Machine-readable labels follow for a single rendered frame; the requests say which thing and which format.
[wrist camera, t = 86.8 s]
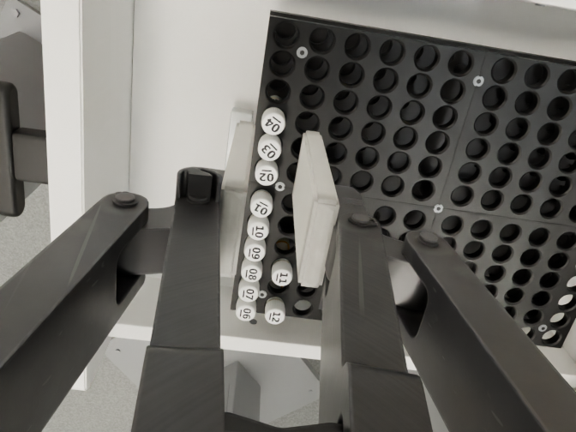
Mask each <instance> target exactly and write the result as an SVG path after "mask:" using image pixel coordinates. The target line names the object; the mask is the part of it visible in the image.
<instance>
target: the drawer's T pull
mask: <svg viewBox="0 0 576 432"><path fill-rule="evenodd" d="M24 182H30V183H42V184H49V183H48V163H47V144H46V130H41V129H30V128H23V127H22V128H20V115H19V102H18V92H17V89H16V87H15V85H14V84H13V83H11V82H7V81H0V215H2V216H8V217H18V216H20V215H21V214H22V213H23V211H24V208H25V192H24Z"/></svg>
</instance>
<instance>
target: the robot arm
mask: <svg viewBox="0 0 576 432"><path fill-rule="evenodd" d="M254 137H255V125H253V123H252V122H247V121H241V120H240V123H237V126H236V129H235V133H234V136H233V141H232V144H231V150H230V154H229V158H228V161H227V165H226V168H225V171H224V170H218V169H212V168H206V167H197V166H191V167H185V168H182V169H181V170H179V171H178V172H177V186H176V199H175V203H174V205H173V206H170V207H161V208H149V202H148V200H147V198H145V197H144V196H142V195H138V194H135V193H130V192H127V191H123V192H122V191H120V192H116V193H113V194H108V195H106V196H104V197H103V198H101V199H100V200H99V201H98V202H97V203H96V204H94V205H93V206H92V207H91V208H90V209H89V210H87V211H86V212H85V213H84V214H83V215H82V216H80V218H78V220H76V221H75V222H74V223H73V224H72V225H71V226H70V227H68V228H67V229H66V230H65V231H64V232H63V233H61V234H60V235H59V236H58V237H57V238H56V239H54V240H53V241H52V242H51V243H50V244H49V245H47V246H46V247H45V248H44V249H43V250H42V251H40V252H39V253H38V254H37V255H36V256H34V258H32V260H30V262H28V263H27V264H26V265H25V266H24V267H23V268H21V269H20V270H19V271H18V272H17V273H16V274H14V275H13V276H12V277H11V278H10V279H9V280H7V281H6V282H5V283H4V284H3V285H2V286H0V432H41V431H42V430H43V429H44V427H45V426H46V424H47V423H48V422H49V420H50V419H51V417H52V416H53V414H54V413H55V411H56V410H57V408H58V407H59V406H60V404H61V403H62V402H63V400H64V398H65V397H66V396H67V394H68V393H69V391H70V389H71V388H72V386H74V384H75V383H76V381H77V380H78V378H79V377H80V375H81V373H82V372H83V371H84V369H85V368H86V366H87V365H88V364H89V362H90V361H91V360H92V358H93V356H94V355H95V353H96V352H97V350H98V349H99V348H100V346H101V345H102V344H103V342H104V341H105V339H106V337H107V336H108V335H109V333H110V332H111V330H112V328H114V326H115V325H116V324H117V322H118V320H119V319H120V317H121V316H122V314H123V313H124V311H125V310H126V308H128V306H129V304H130V303H131V301H132V300H133V299H134V297H135V295H136V294H137V292H138V291H139V290H140V288H141V287H142V286H143V284H144V282H145V278H146V274H157V273H162V277H161V282H160V288H159V296H158V302H157V306H156V311H155V316H154V322H153V330H152V336H151V340H150V345H148V346H147V348H146V352H145V357H144V362H143V367H142V372H141V380H140V386H139V390H138V395H137V400H136V404H135V413H134V418H133V422H132V428H131V432H433V430H432V425H431V421H430V417H429V410H428V406H427V401H426V398H425V393H424V389H423V384H424V386H425V387H426V389H427V390H428V392H429V395H430V397H431V398H432V400H433V402H434V404H435V406H436V408H437V410H438V412H439V413H440V415H441V418H442V420H443V422H444V424H446V426H447V429H448V431H449V432H576V392H575V391H574V390H573V388H572V387H571V386H570V385H569V384H568V382H567V381H566V380H565V379H564V378H563V376H562V375H561V374H560V373H559V372H558V370H557V369H556V368H555V367H554V366H553V364H552V363H551V362H550V361H549V360H548V358H546V356H544V354H543V353H542V352H541V351H540V350H539V349H538V348H537V346H536V345H535V344H534V343H533V342H532V340H531V339H530V338H529V337H528V336H527V334H526V333H525V332H524V331H523V330H522V328H521V327H520V326H519V325H518V324H517V322H516V321H515V320H514V319H513V318H512V316H510V314H508V312H507V311H506V310H505V309H504V308H503V307H502V306H501V304H500V303H499V302H498V301H497V300H496V298H495V297H494V296H493V295H492V294H491V292H490V291H489V290H488V289H487V288H486V286H485V285H484V284H483V283H482V282H481V280H480V279H479V278H478V277H477V276H476V274H474V272H472V270H471V269H470V268H469V267H468V266H467V265H466V264H465V262H464V261H463V260H462V259H461V258H460V256H459V255H458V254H457V253H456V252H455V250H454V249H453V248H452V247H451V246H450V244H449V243H448V242H447V241H446V240H444V239H443V238H442V237H439V236H437V235H436V234H435V233H433V232H431V233H430V231H409V232H407V234H406V235H405V240H404V242H403V241H400V240H398V239H394V238H391V237H387V236H385V235H383V234H382V230H381V225H380V223H379V222H378V221H377V220H376V219H374V218H372V217H370V216H368V214H367V212H366V209H365V206H364V204H363V200H362V197H361V195H360V193H358V192H357V191H356V190H355V189H354V188H352V187H347V186H341V185H335V184H334V182H333V176H332V173H331V170H330V166H329V163H328V159H327V153H326V150H325V147H324V143H323V140H322V136H321V135H320V132H315V131H309V130H307V131H306V133H303V138H302V144H301V149H300V154H299V159H298V163H297V173H296V177H295V182H294V188H293V192H292V201H293V214H294V227H295V240H296V253H297V278H298V283H301V286H307V287H314V288H318V287H319V285H322V282H323V278H324V274H325V270H326V278H325V283H324V286H323V290H322V294H321V301H320V305H319V309H322V322H321V370H320V395H319V419H318V424H311V425H304V426H296V427H290V428H278V427H274V426H272V425H269V424H266V423H261V422H258V421H256V420H253V419H250V418H246V417H242V416H239V415H237V414H234V413H230V412H225V383H224V350H223V349H220V276H223V277H230V278H231V277H232V274H235V275H236V272H237V260H238V254H239V247H240V241H241V235H242V228H243V216H244V209H245V203H246V197H247V190H248V183H249V171H250V164H251V158H252V151H253V144H254ZM403 345H404V346H403ZM404 347H405V349H406V351H407V353H408V354H409V356H410V358H411V360H412V362H413V364H414V366H415V368H416V370H417V372H418V374H419V375H420V376H419V375H414V374H410V373H408V369H407V365H406V360H405V352H404ZM421 379H422V380H421ZM422 381H423V382H422Z"/></svg>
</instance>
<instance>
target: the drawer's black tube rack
mask: <svg viewBox="0 0 576 432"><path fill-rule="evenodd" d="M270 15H276V16H281V17H286V18H292V19H297V20H302V21H307V26H306V32H305V37H304V42H303V47H299V48H298V49H297V56H298V57H300V58H301V62H300V68H299V73H298V78H297V88H296V94H295V99H294V105H293V110H292V115H291V125H290V130H289V135H288V141H287V146H286V151H285V161H284V166H283V171H282V178H281V182H278V183H276V184H275V185H274V184H271V185H268V186H272V187H275V188H276V190H278V191H279V198H278V203H277V208H276V214H275V219H274V224H273V234H272V239H271V244H270V250H269V256H268V261H267V270H266V276H265V281H264V286H263V291H259V296H258V297H260V298H261V306H260V312H259V313H261V314H265V307H266V303H267V300H268V299H269V298H270V297H279V298H281V299H282V300H283V302H284V304H285V316H290V317H297V318H304V319H312V320H319V321H322V309H319V305H320V301H321V294H322V290H323V286H324V283H325V278H326V270H325V274H324V278H323V282H322V285H319V287H318V288H314V287H307V286H301V283H298V278H297V253H296V240H295V227H294V214H293V201H292V192H293V188H294V182H295V177H296V173H297V163H298V159H299V154H300V149H301V144H302V138H303V133H306V131H307V130H309V131H315V132H320V135H321V136H322V140H323V143H324V147H325V150H326V153H327V159H328V163H329V166H330V170H331V173H332V176H333V182H334V184H335V185H341V186H347V187H352V188H354V189H355V190H356V191H357V192H358V193H360V195H361V197H362V200H363V204H364V206H365V209H366V212H367V214H368V216H370V217H372V218H374V219H376V220H377V221H378V222H379V223H380V225H381V230H382V234H383V235H385V236H387V237H391V238H394V239H398V240H400V241H403V242H404V240H405V235H406V234H407V232H409V231H430V233H431V232H433V233H435V234H436V235H437V236H439V237H442V238H443V239H444V240H446V241H447V242H448V243H449V244H450V246H451V247H452V248H453V249H454V250H455V252H456V253H457V254H458V255H459V256H460V258H461V259H462V260H463V261H464V262H465V264H466V265H467V266H468V267H469V268H470V269H471V270H472V272H474V274H476V276H477V277H478V278H479V279H480V280H481V282H482V283H483V284H484V285H485V286H486V288H487V289H488V290H489V291H490V292H491V294H492V295H493V296H494V297H495V298H496V300H497V301H498V302H499V303H500V304H501V306H502V307H503V308H504V309H505V310H506V311H507V312H508V314H510V316H512V318H513V319H514V320H515V321H516V322H517V324H518V325H519V326H520V327H521V328H523V327H530V328H531V330H530V332H528V334H527V336H528V337H529V338H530V339H531V340H532V342H533V343H534V344H535V345H539V346H546V347H554V348H561V347H562V345H563V343H564V341H565V339H566V337H567V335H568V333H569V331H570V329H571V327H572V325H573V323H574V321H575V319H576V285H575V286H572V287H569V286H567V282H568V281H569V280H570V279H571V278H573V277H575V276H576V61H573V60H567V59H562V58H557V57H547V56H542V55H537V54H531V53H526V52H522V51H512V50H507V49H502V48H496V47H491V46H486V45H476V44H471V43H466V42H460V41H455V40H450V39H441V38H436V37H430V36H425V35H420V34H414V33H405V32H400V31H394V30H389V29H385V28H379V27H370V26H364V25H359V24H354V23H349V22H343V21H334V20H328V19H323V18H318V17H314V16H308V15H299V14H293V13H288V12H283V11H278V10H272V9H270ZM283 237H286V238H288V239H289V243H290V249H288V250H282V249H279V248H278V247H277V245H276V242H278V240H280V239H281V238H283ZM279 258H285V259H286V260H288V261H289V262H290V263H291V267H292V280H291V282H290V283H289V284H288V285H283V288H281V289H275V288H273V287H272V286H270V284H269V283H270V281H271V280H272V266H273V262H274V261H275V260H277V259H279ZM566 295H573V298H572V300H571V301H570V302H569V303H567V304H563V305H560V304H559V301H560V299H561V298H562V297H564V296H566ZM301 300H305V301H308V302H310V303H311V306H310V307H309V308H308V309H306V310H299V309H296V308H295V306H294V305H295V304H296V303H297V302H298V301H301ZM558 313H564V316H563V318H562V319H561V320H559V321H557V322H550V319H551V318H552V316H553V315H555V314H558ZM551 330H556V333H555V335H554V336H553V337H552V338H550V339H543V335H544V334H545V333H546V332H548V331H551Z"/></svg>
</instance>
